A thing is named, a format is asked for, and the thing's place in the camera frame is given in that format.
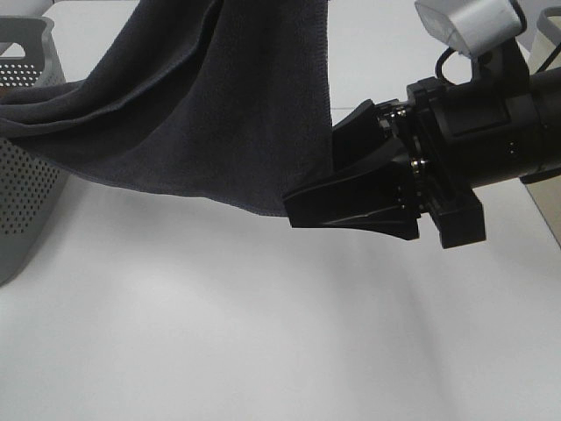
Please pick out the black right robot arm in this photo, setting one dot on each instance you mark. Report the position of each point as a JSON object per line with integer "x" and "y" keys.
{"x": 544, "y": 87}

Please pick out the beige fabric bin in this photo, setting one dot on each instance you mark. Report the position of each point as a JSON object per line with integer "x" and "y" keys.
{"x": 546, "y": 194}

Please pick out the dark grey towel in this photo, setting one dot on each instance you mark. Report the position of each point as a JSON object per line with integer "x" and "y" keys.
{"x": 227, "y": 100}

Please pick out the grey perforated plastic basket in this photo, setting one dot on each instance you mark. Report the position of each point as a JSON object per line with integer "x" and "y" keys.
{"x": 30, "y": 187}

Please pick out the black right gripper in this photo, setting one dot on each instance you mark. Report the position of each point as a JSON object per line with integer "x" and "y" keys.
{"x": 465, "y": 136}

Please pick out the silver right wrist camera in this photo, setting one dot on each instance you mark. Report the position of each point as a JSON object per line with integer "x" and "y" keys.
{"x": 471, "y": 28}

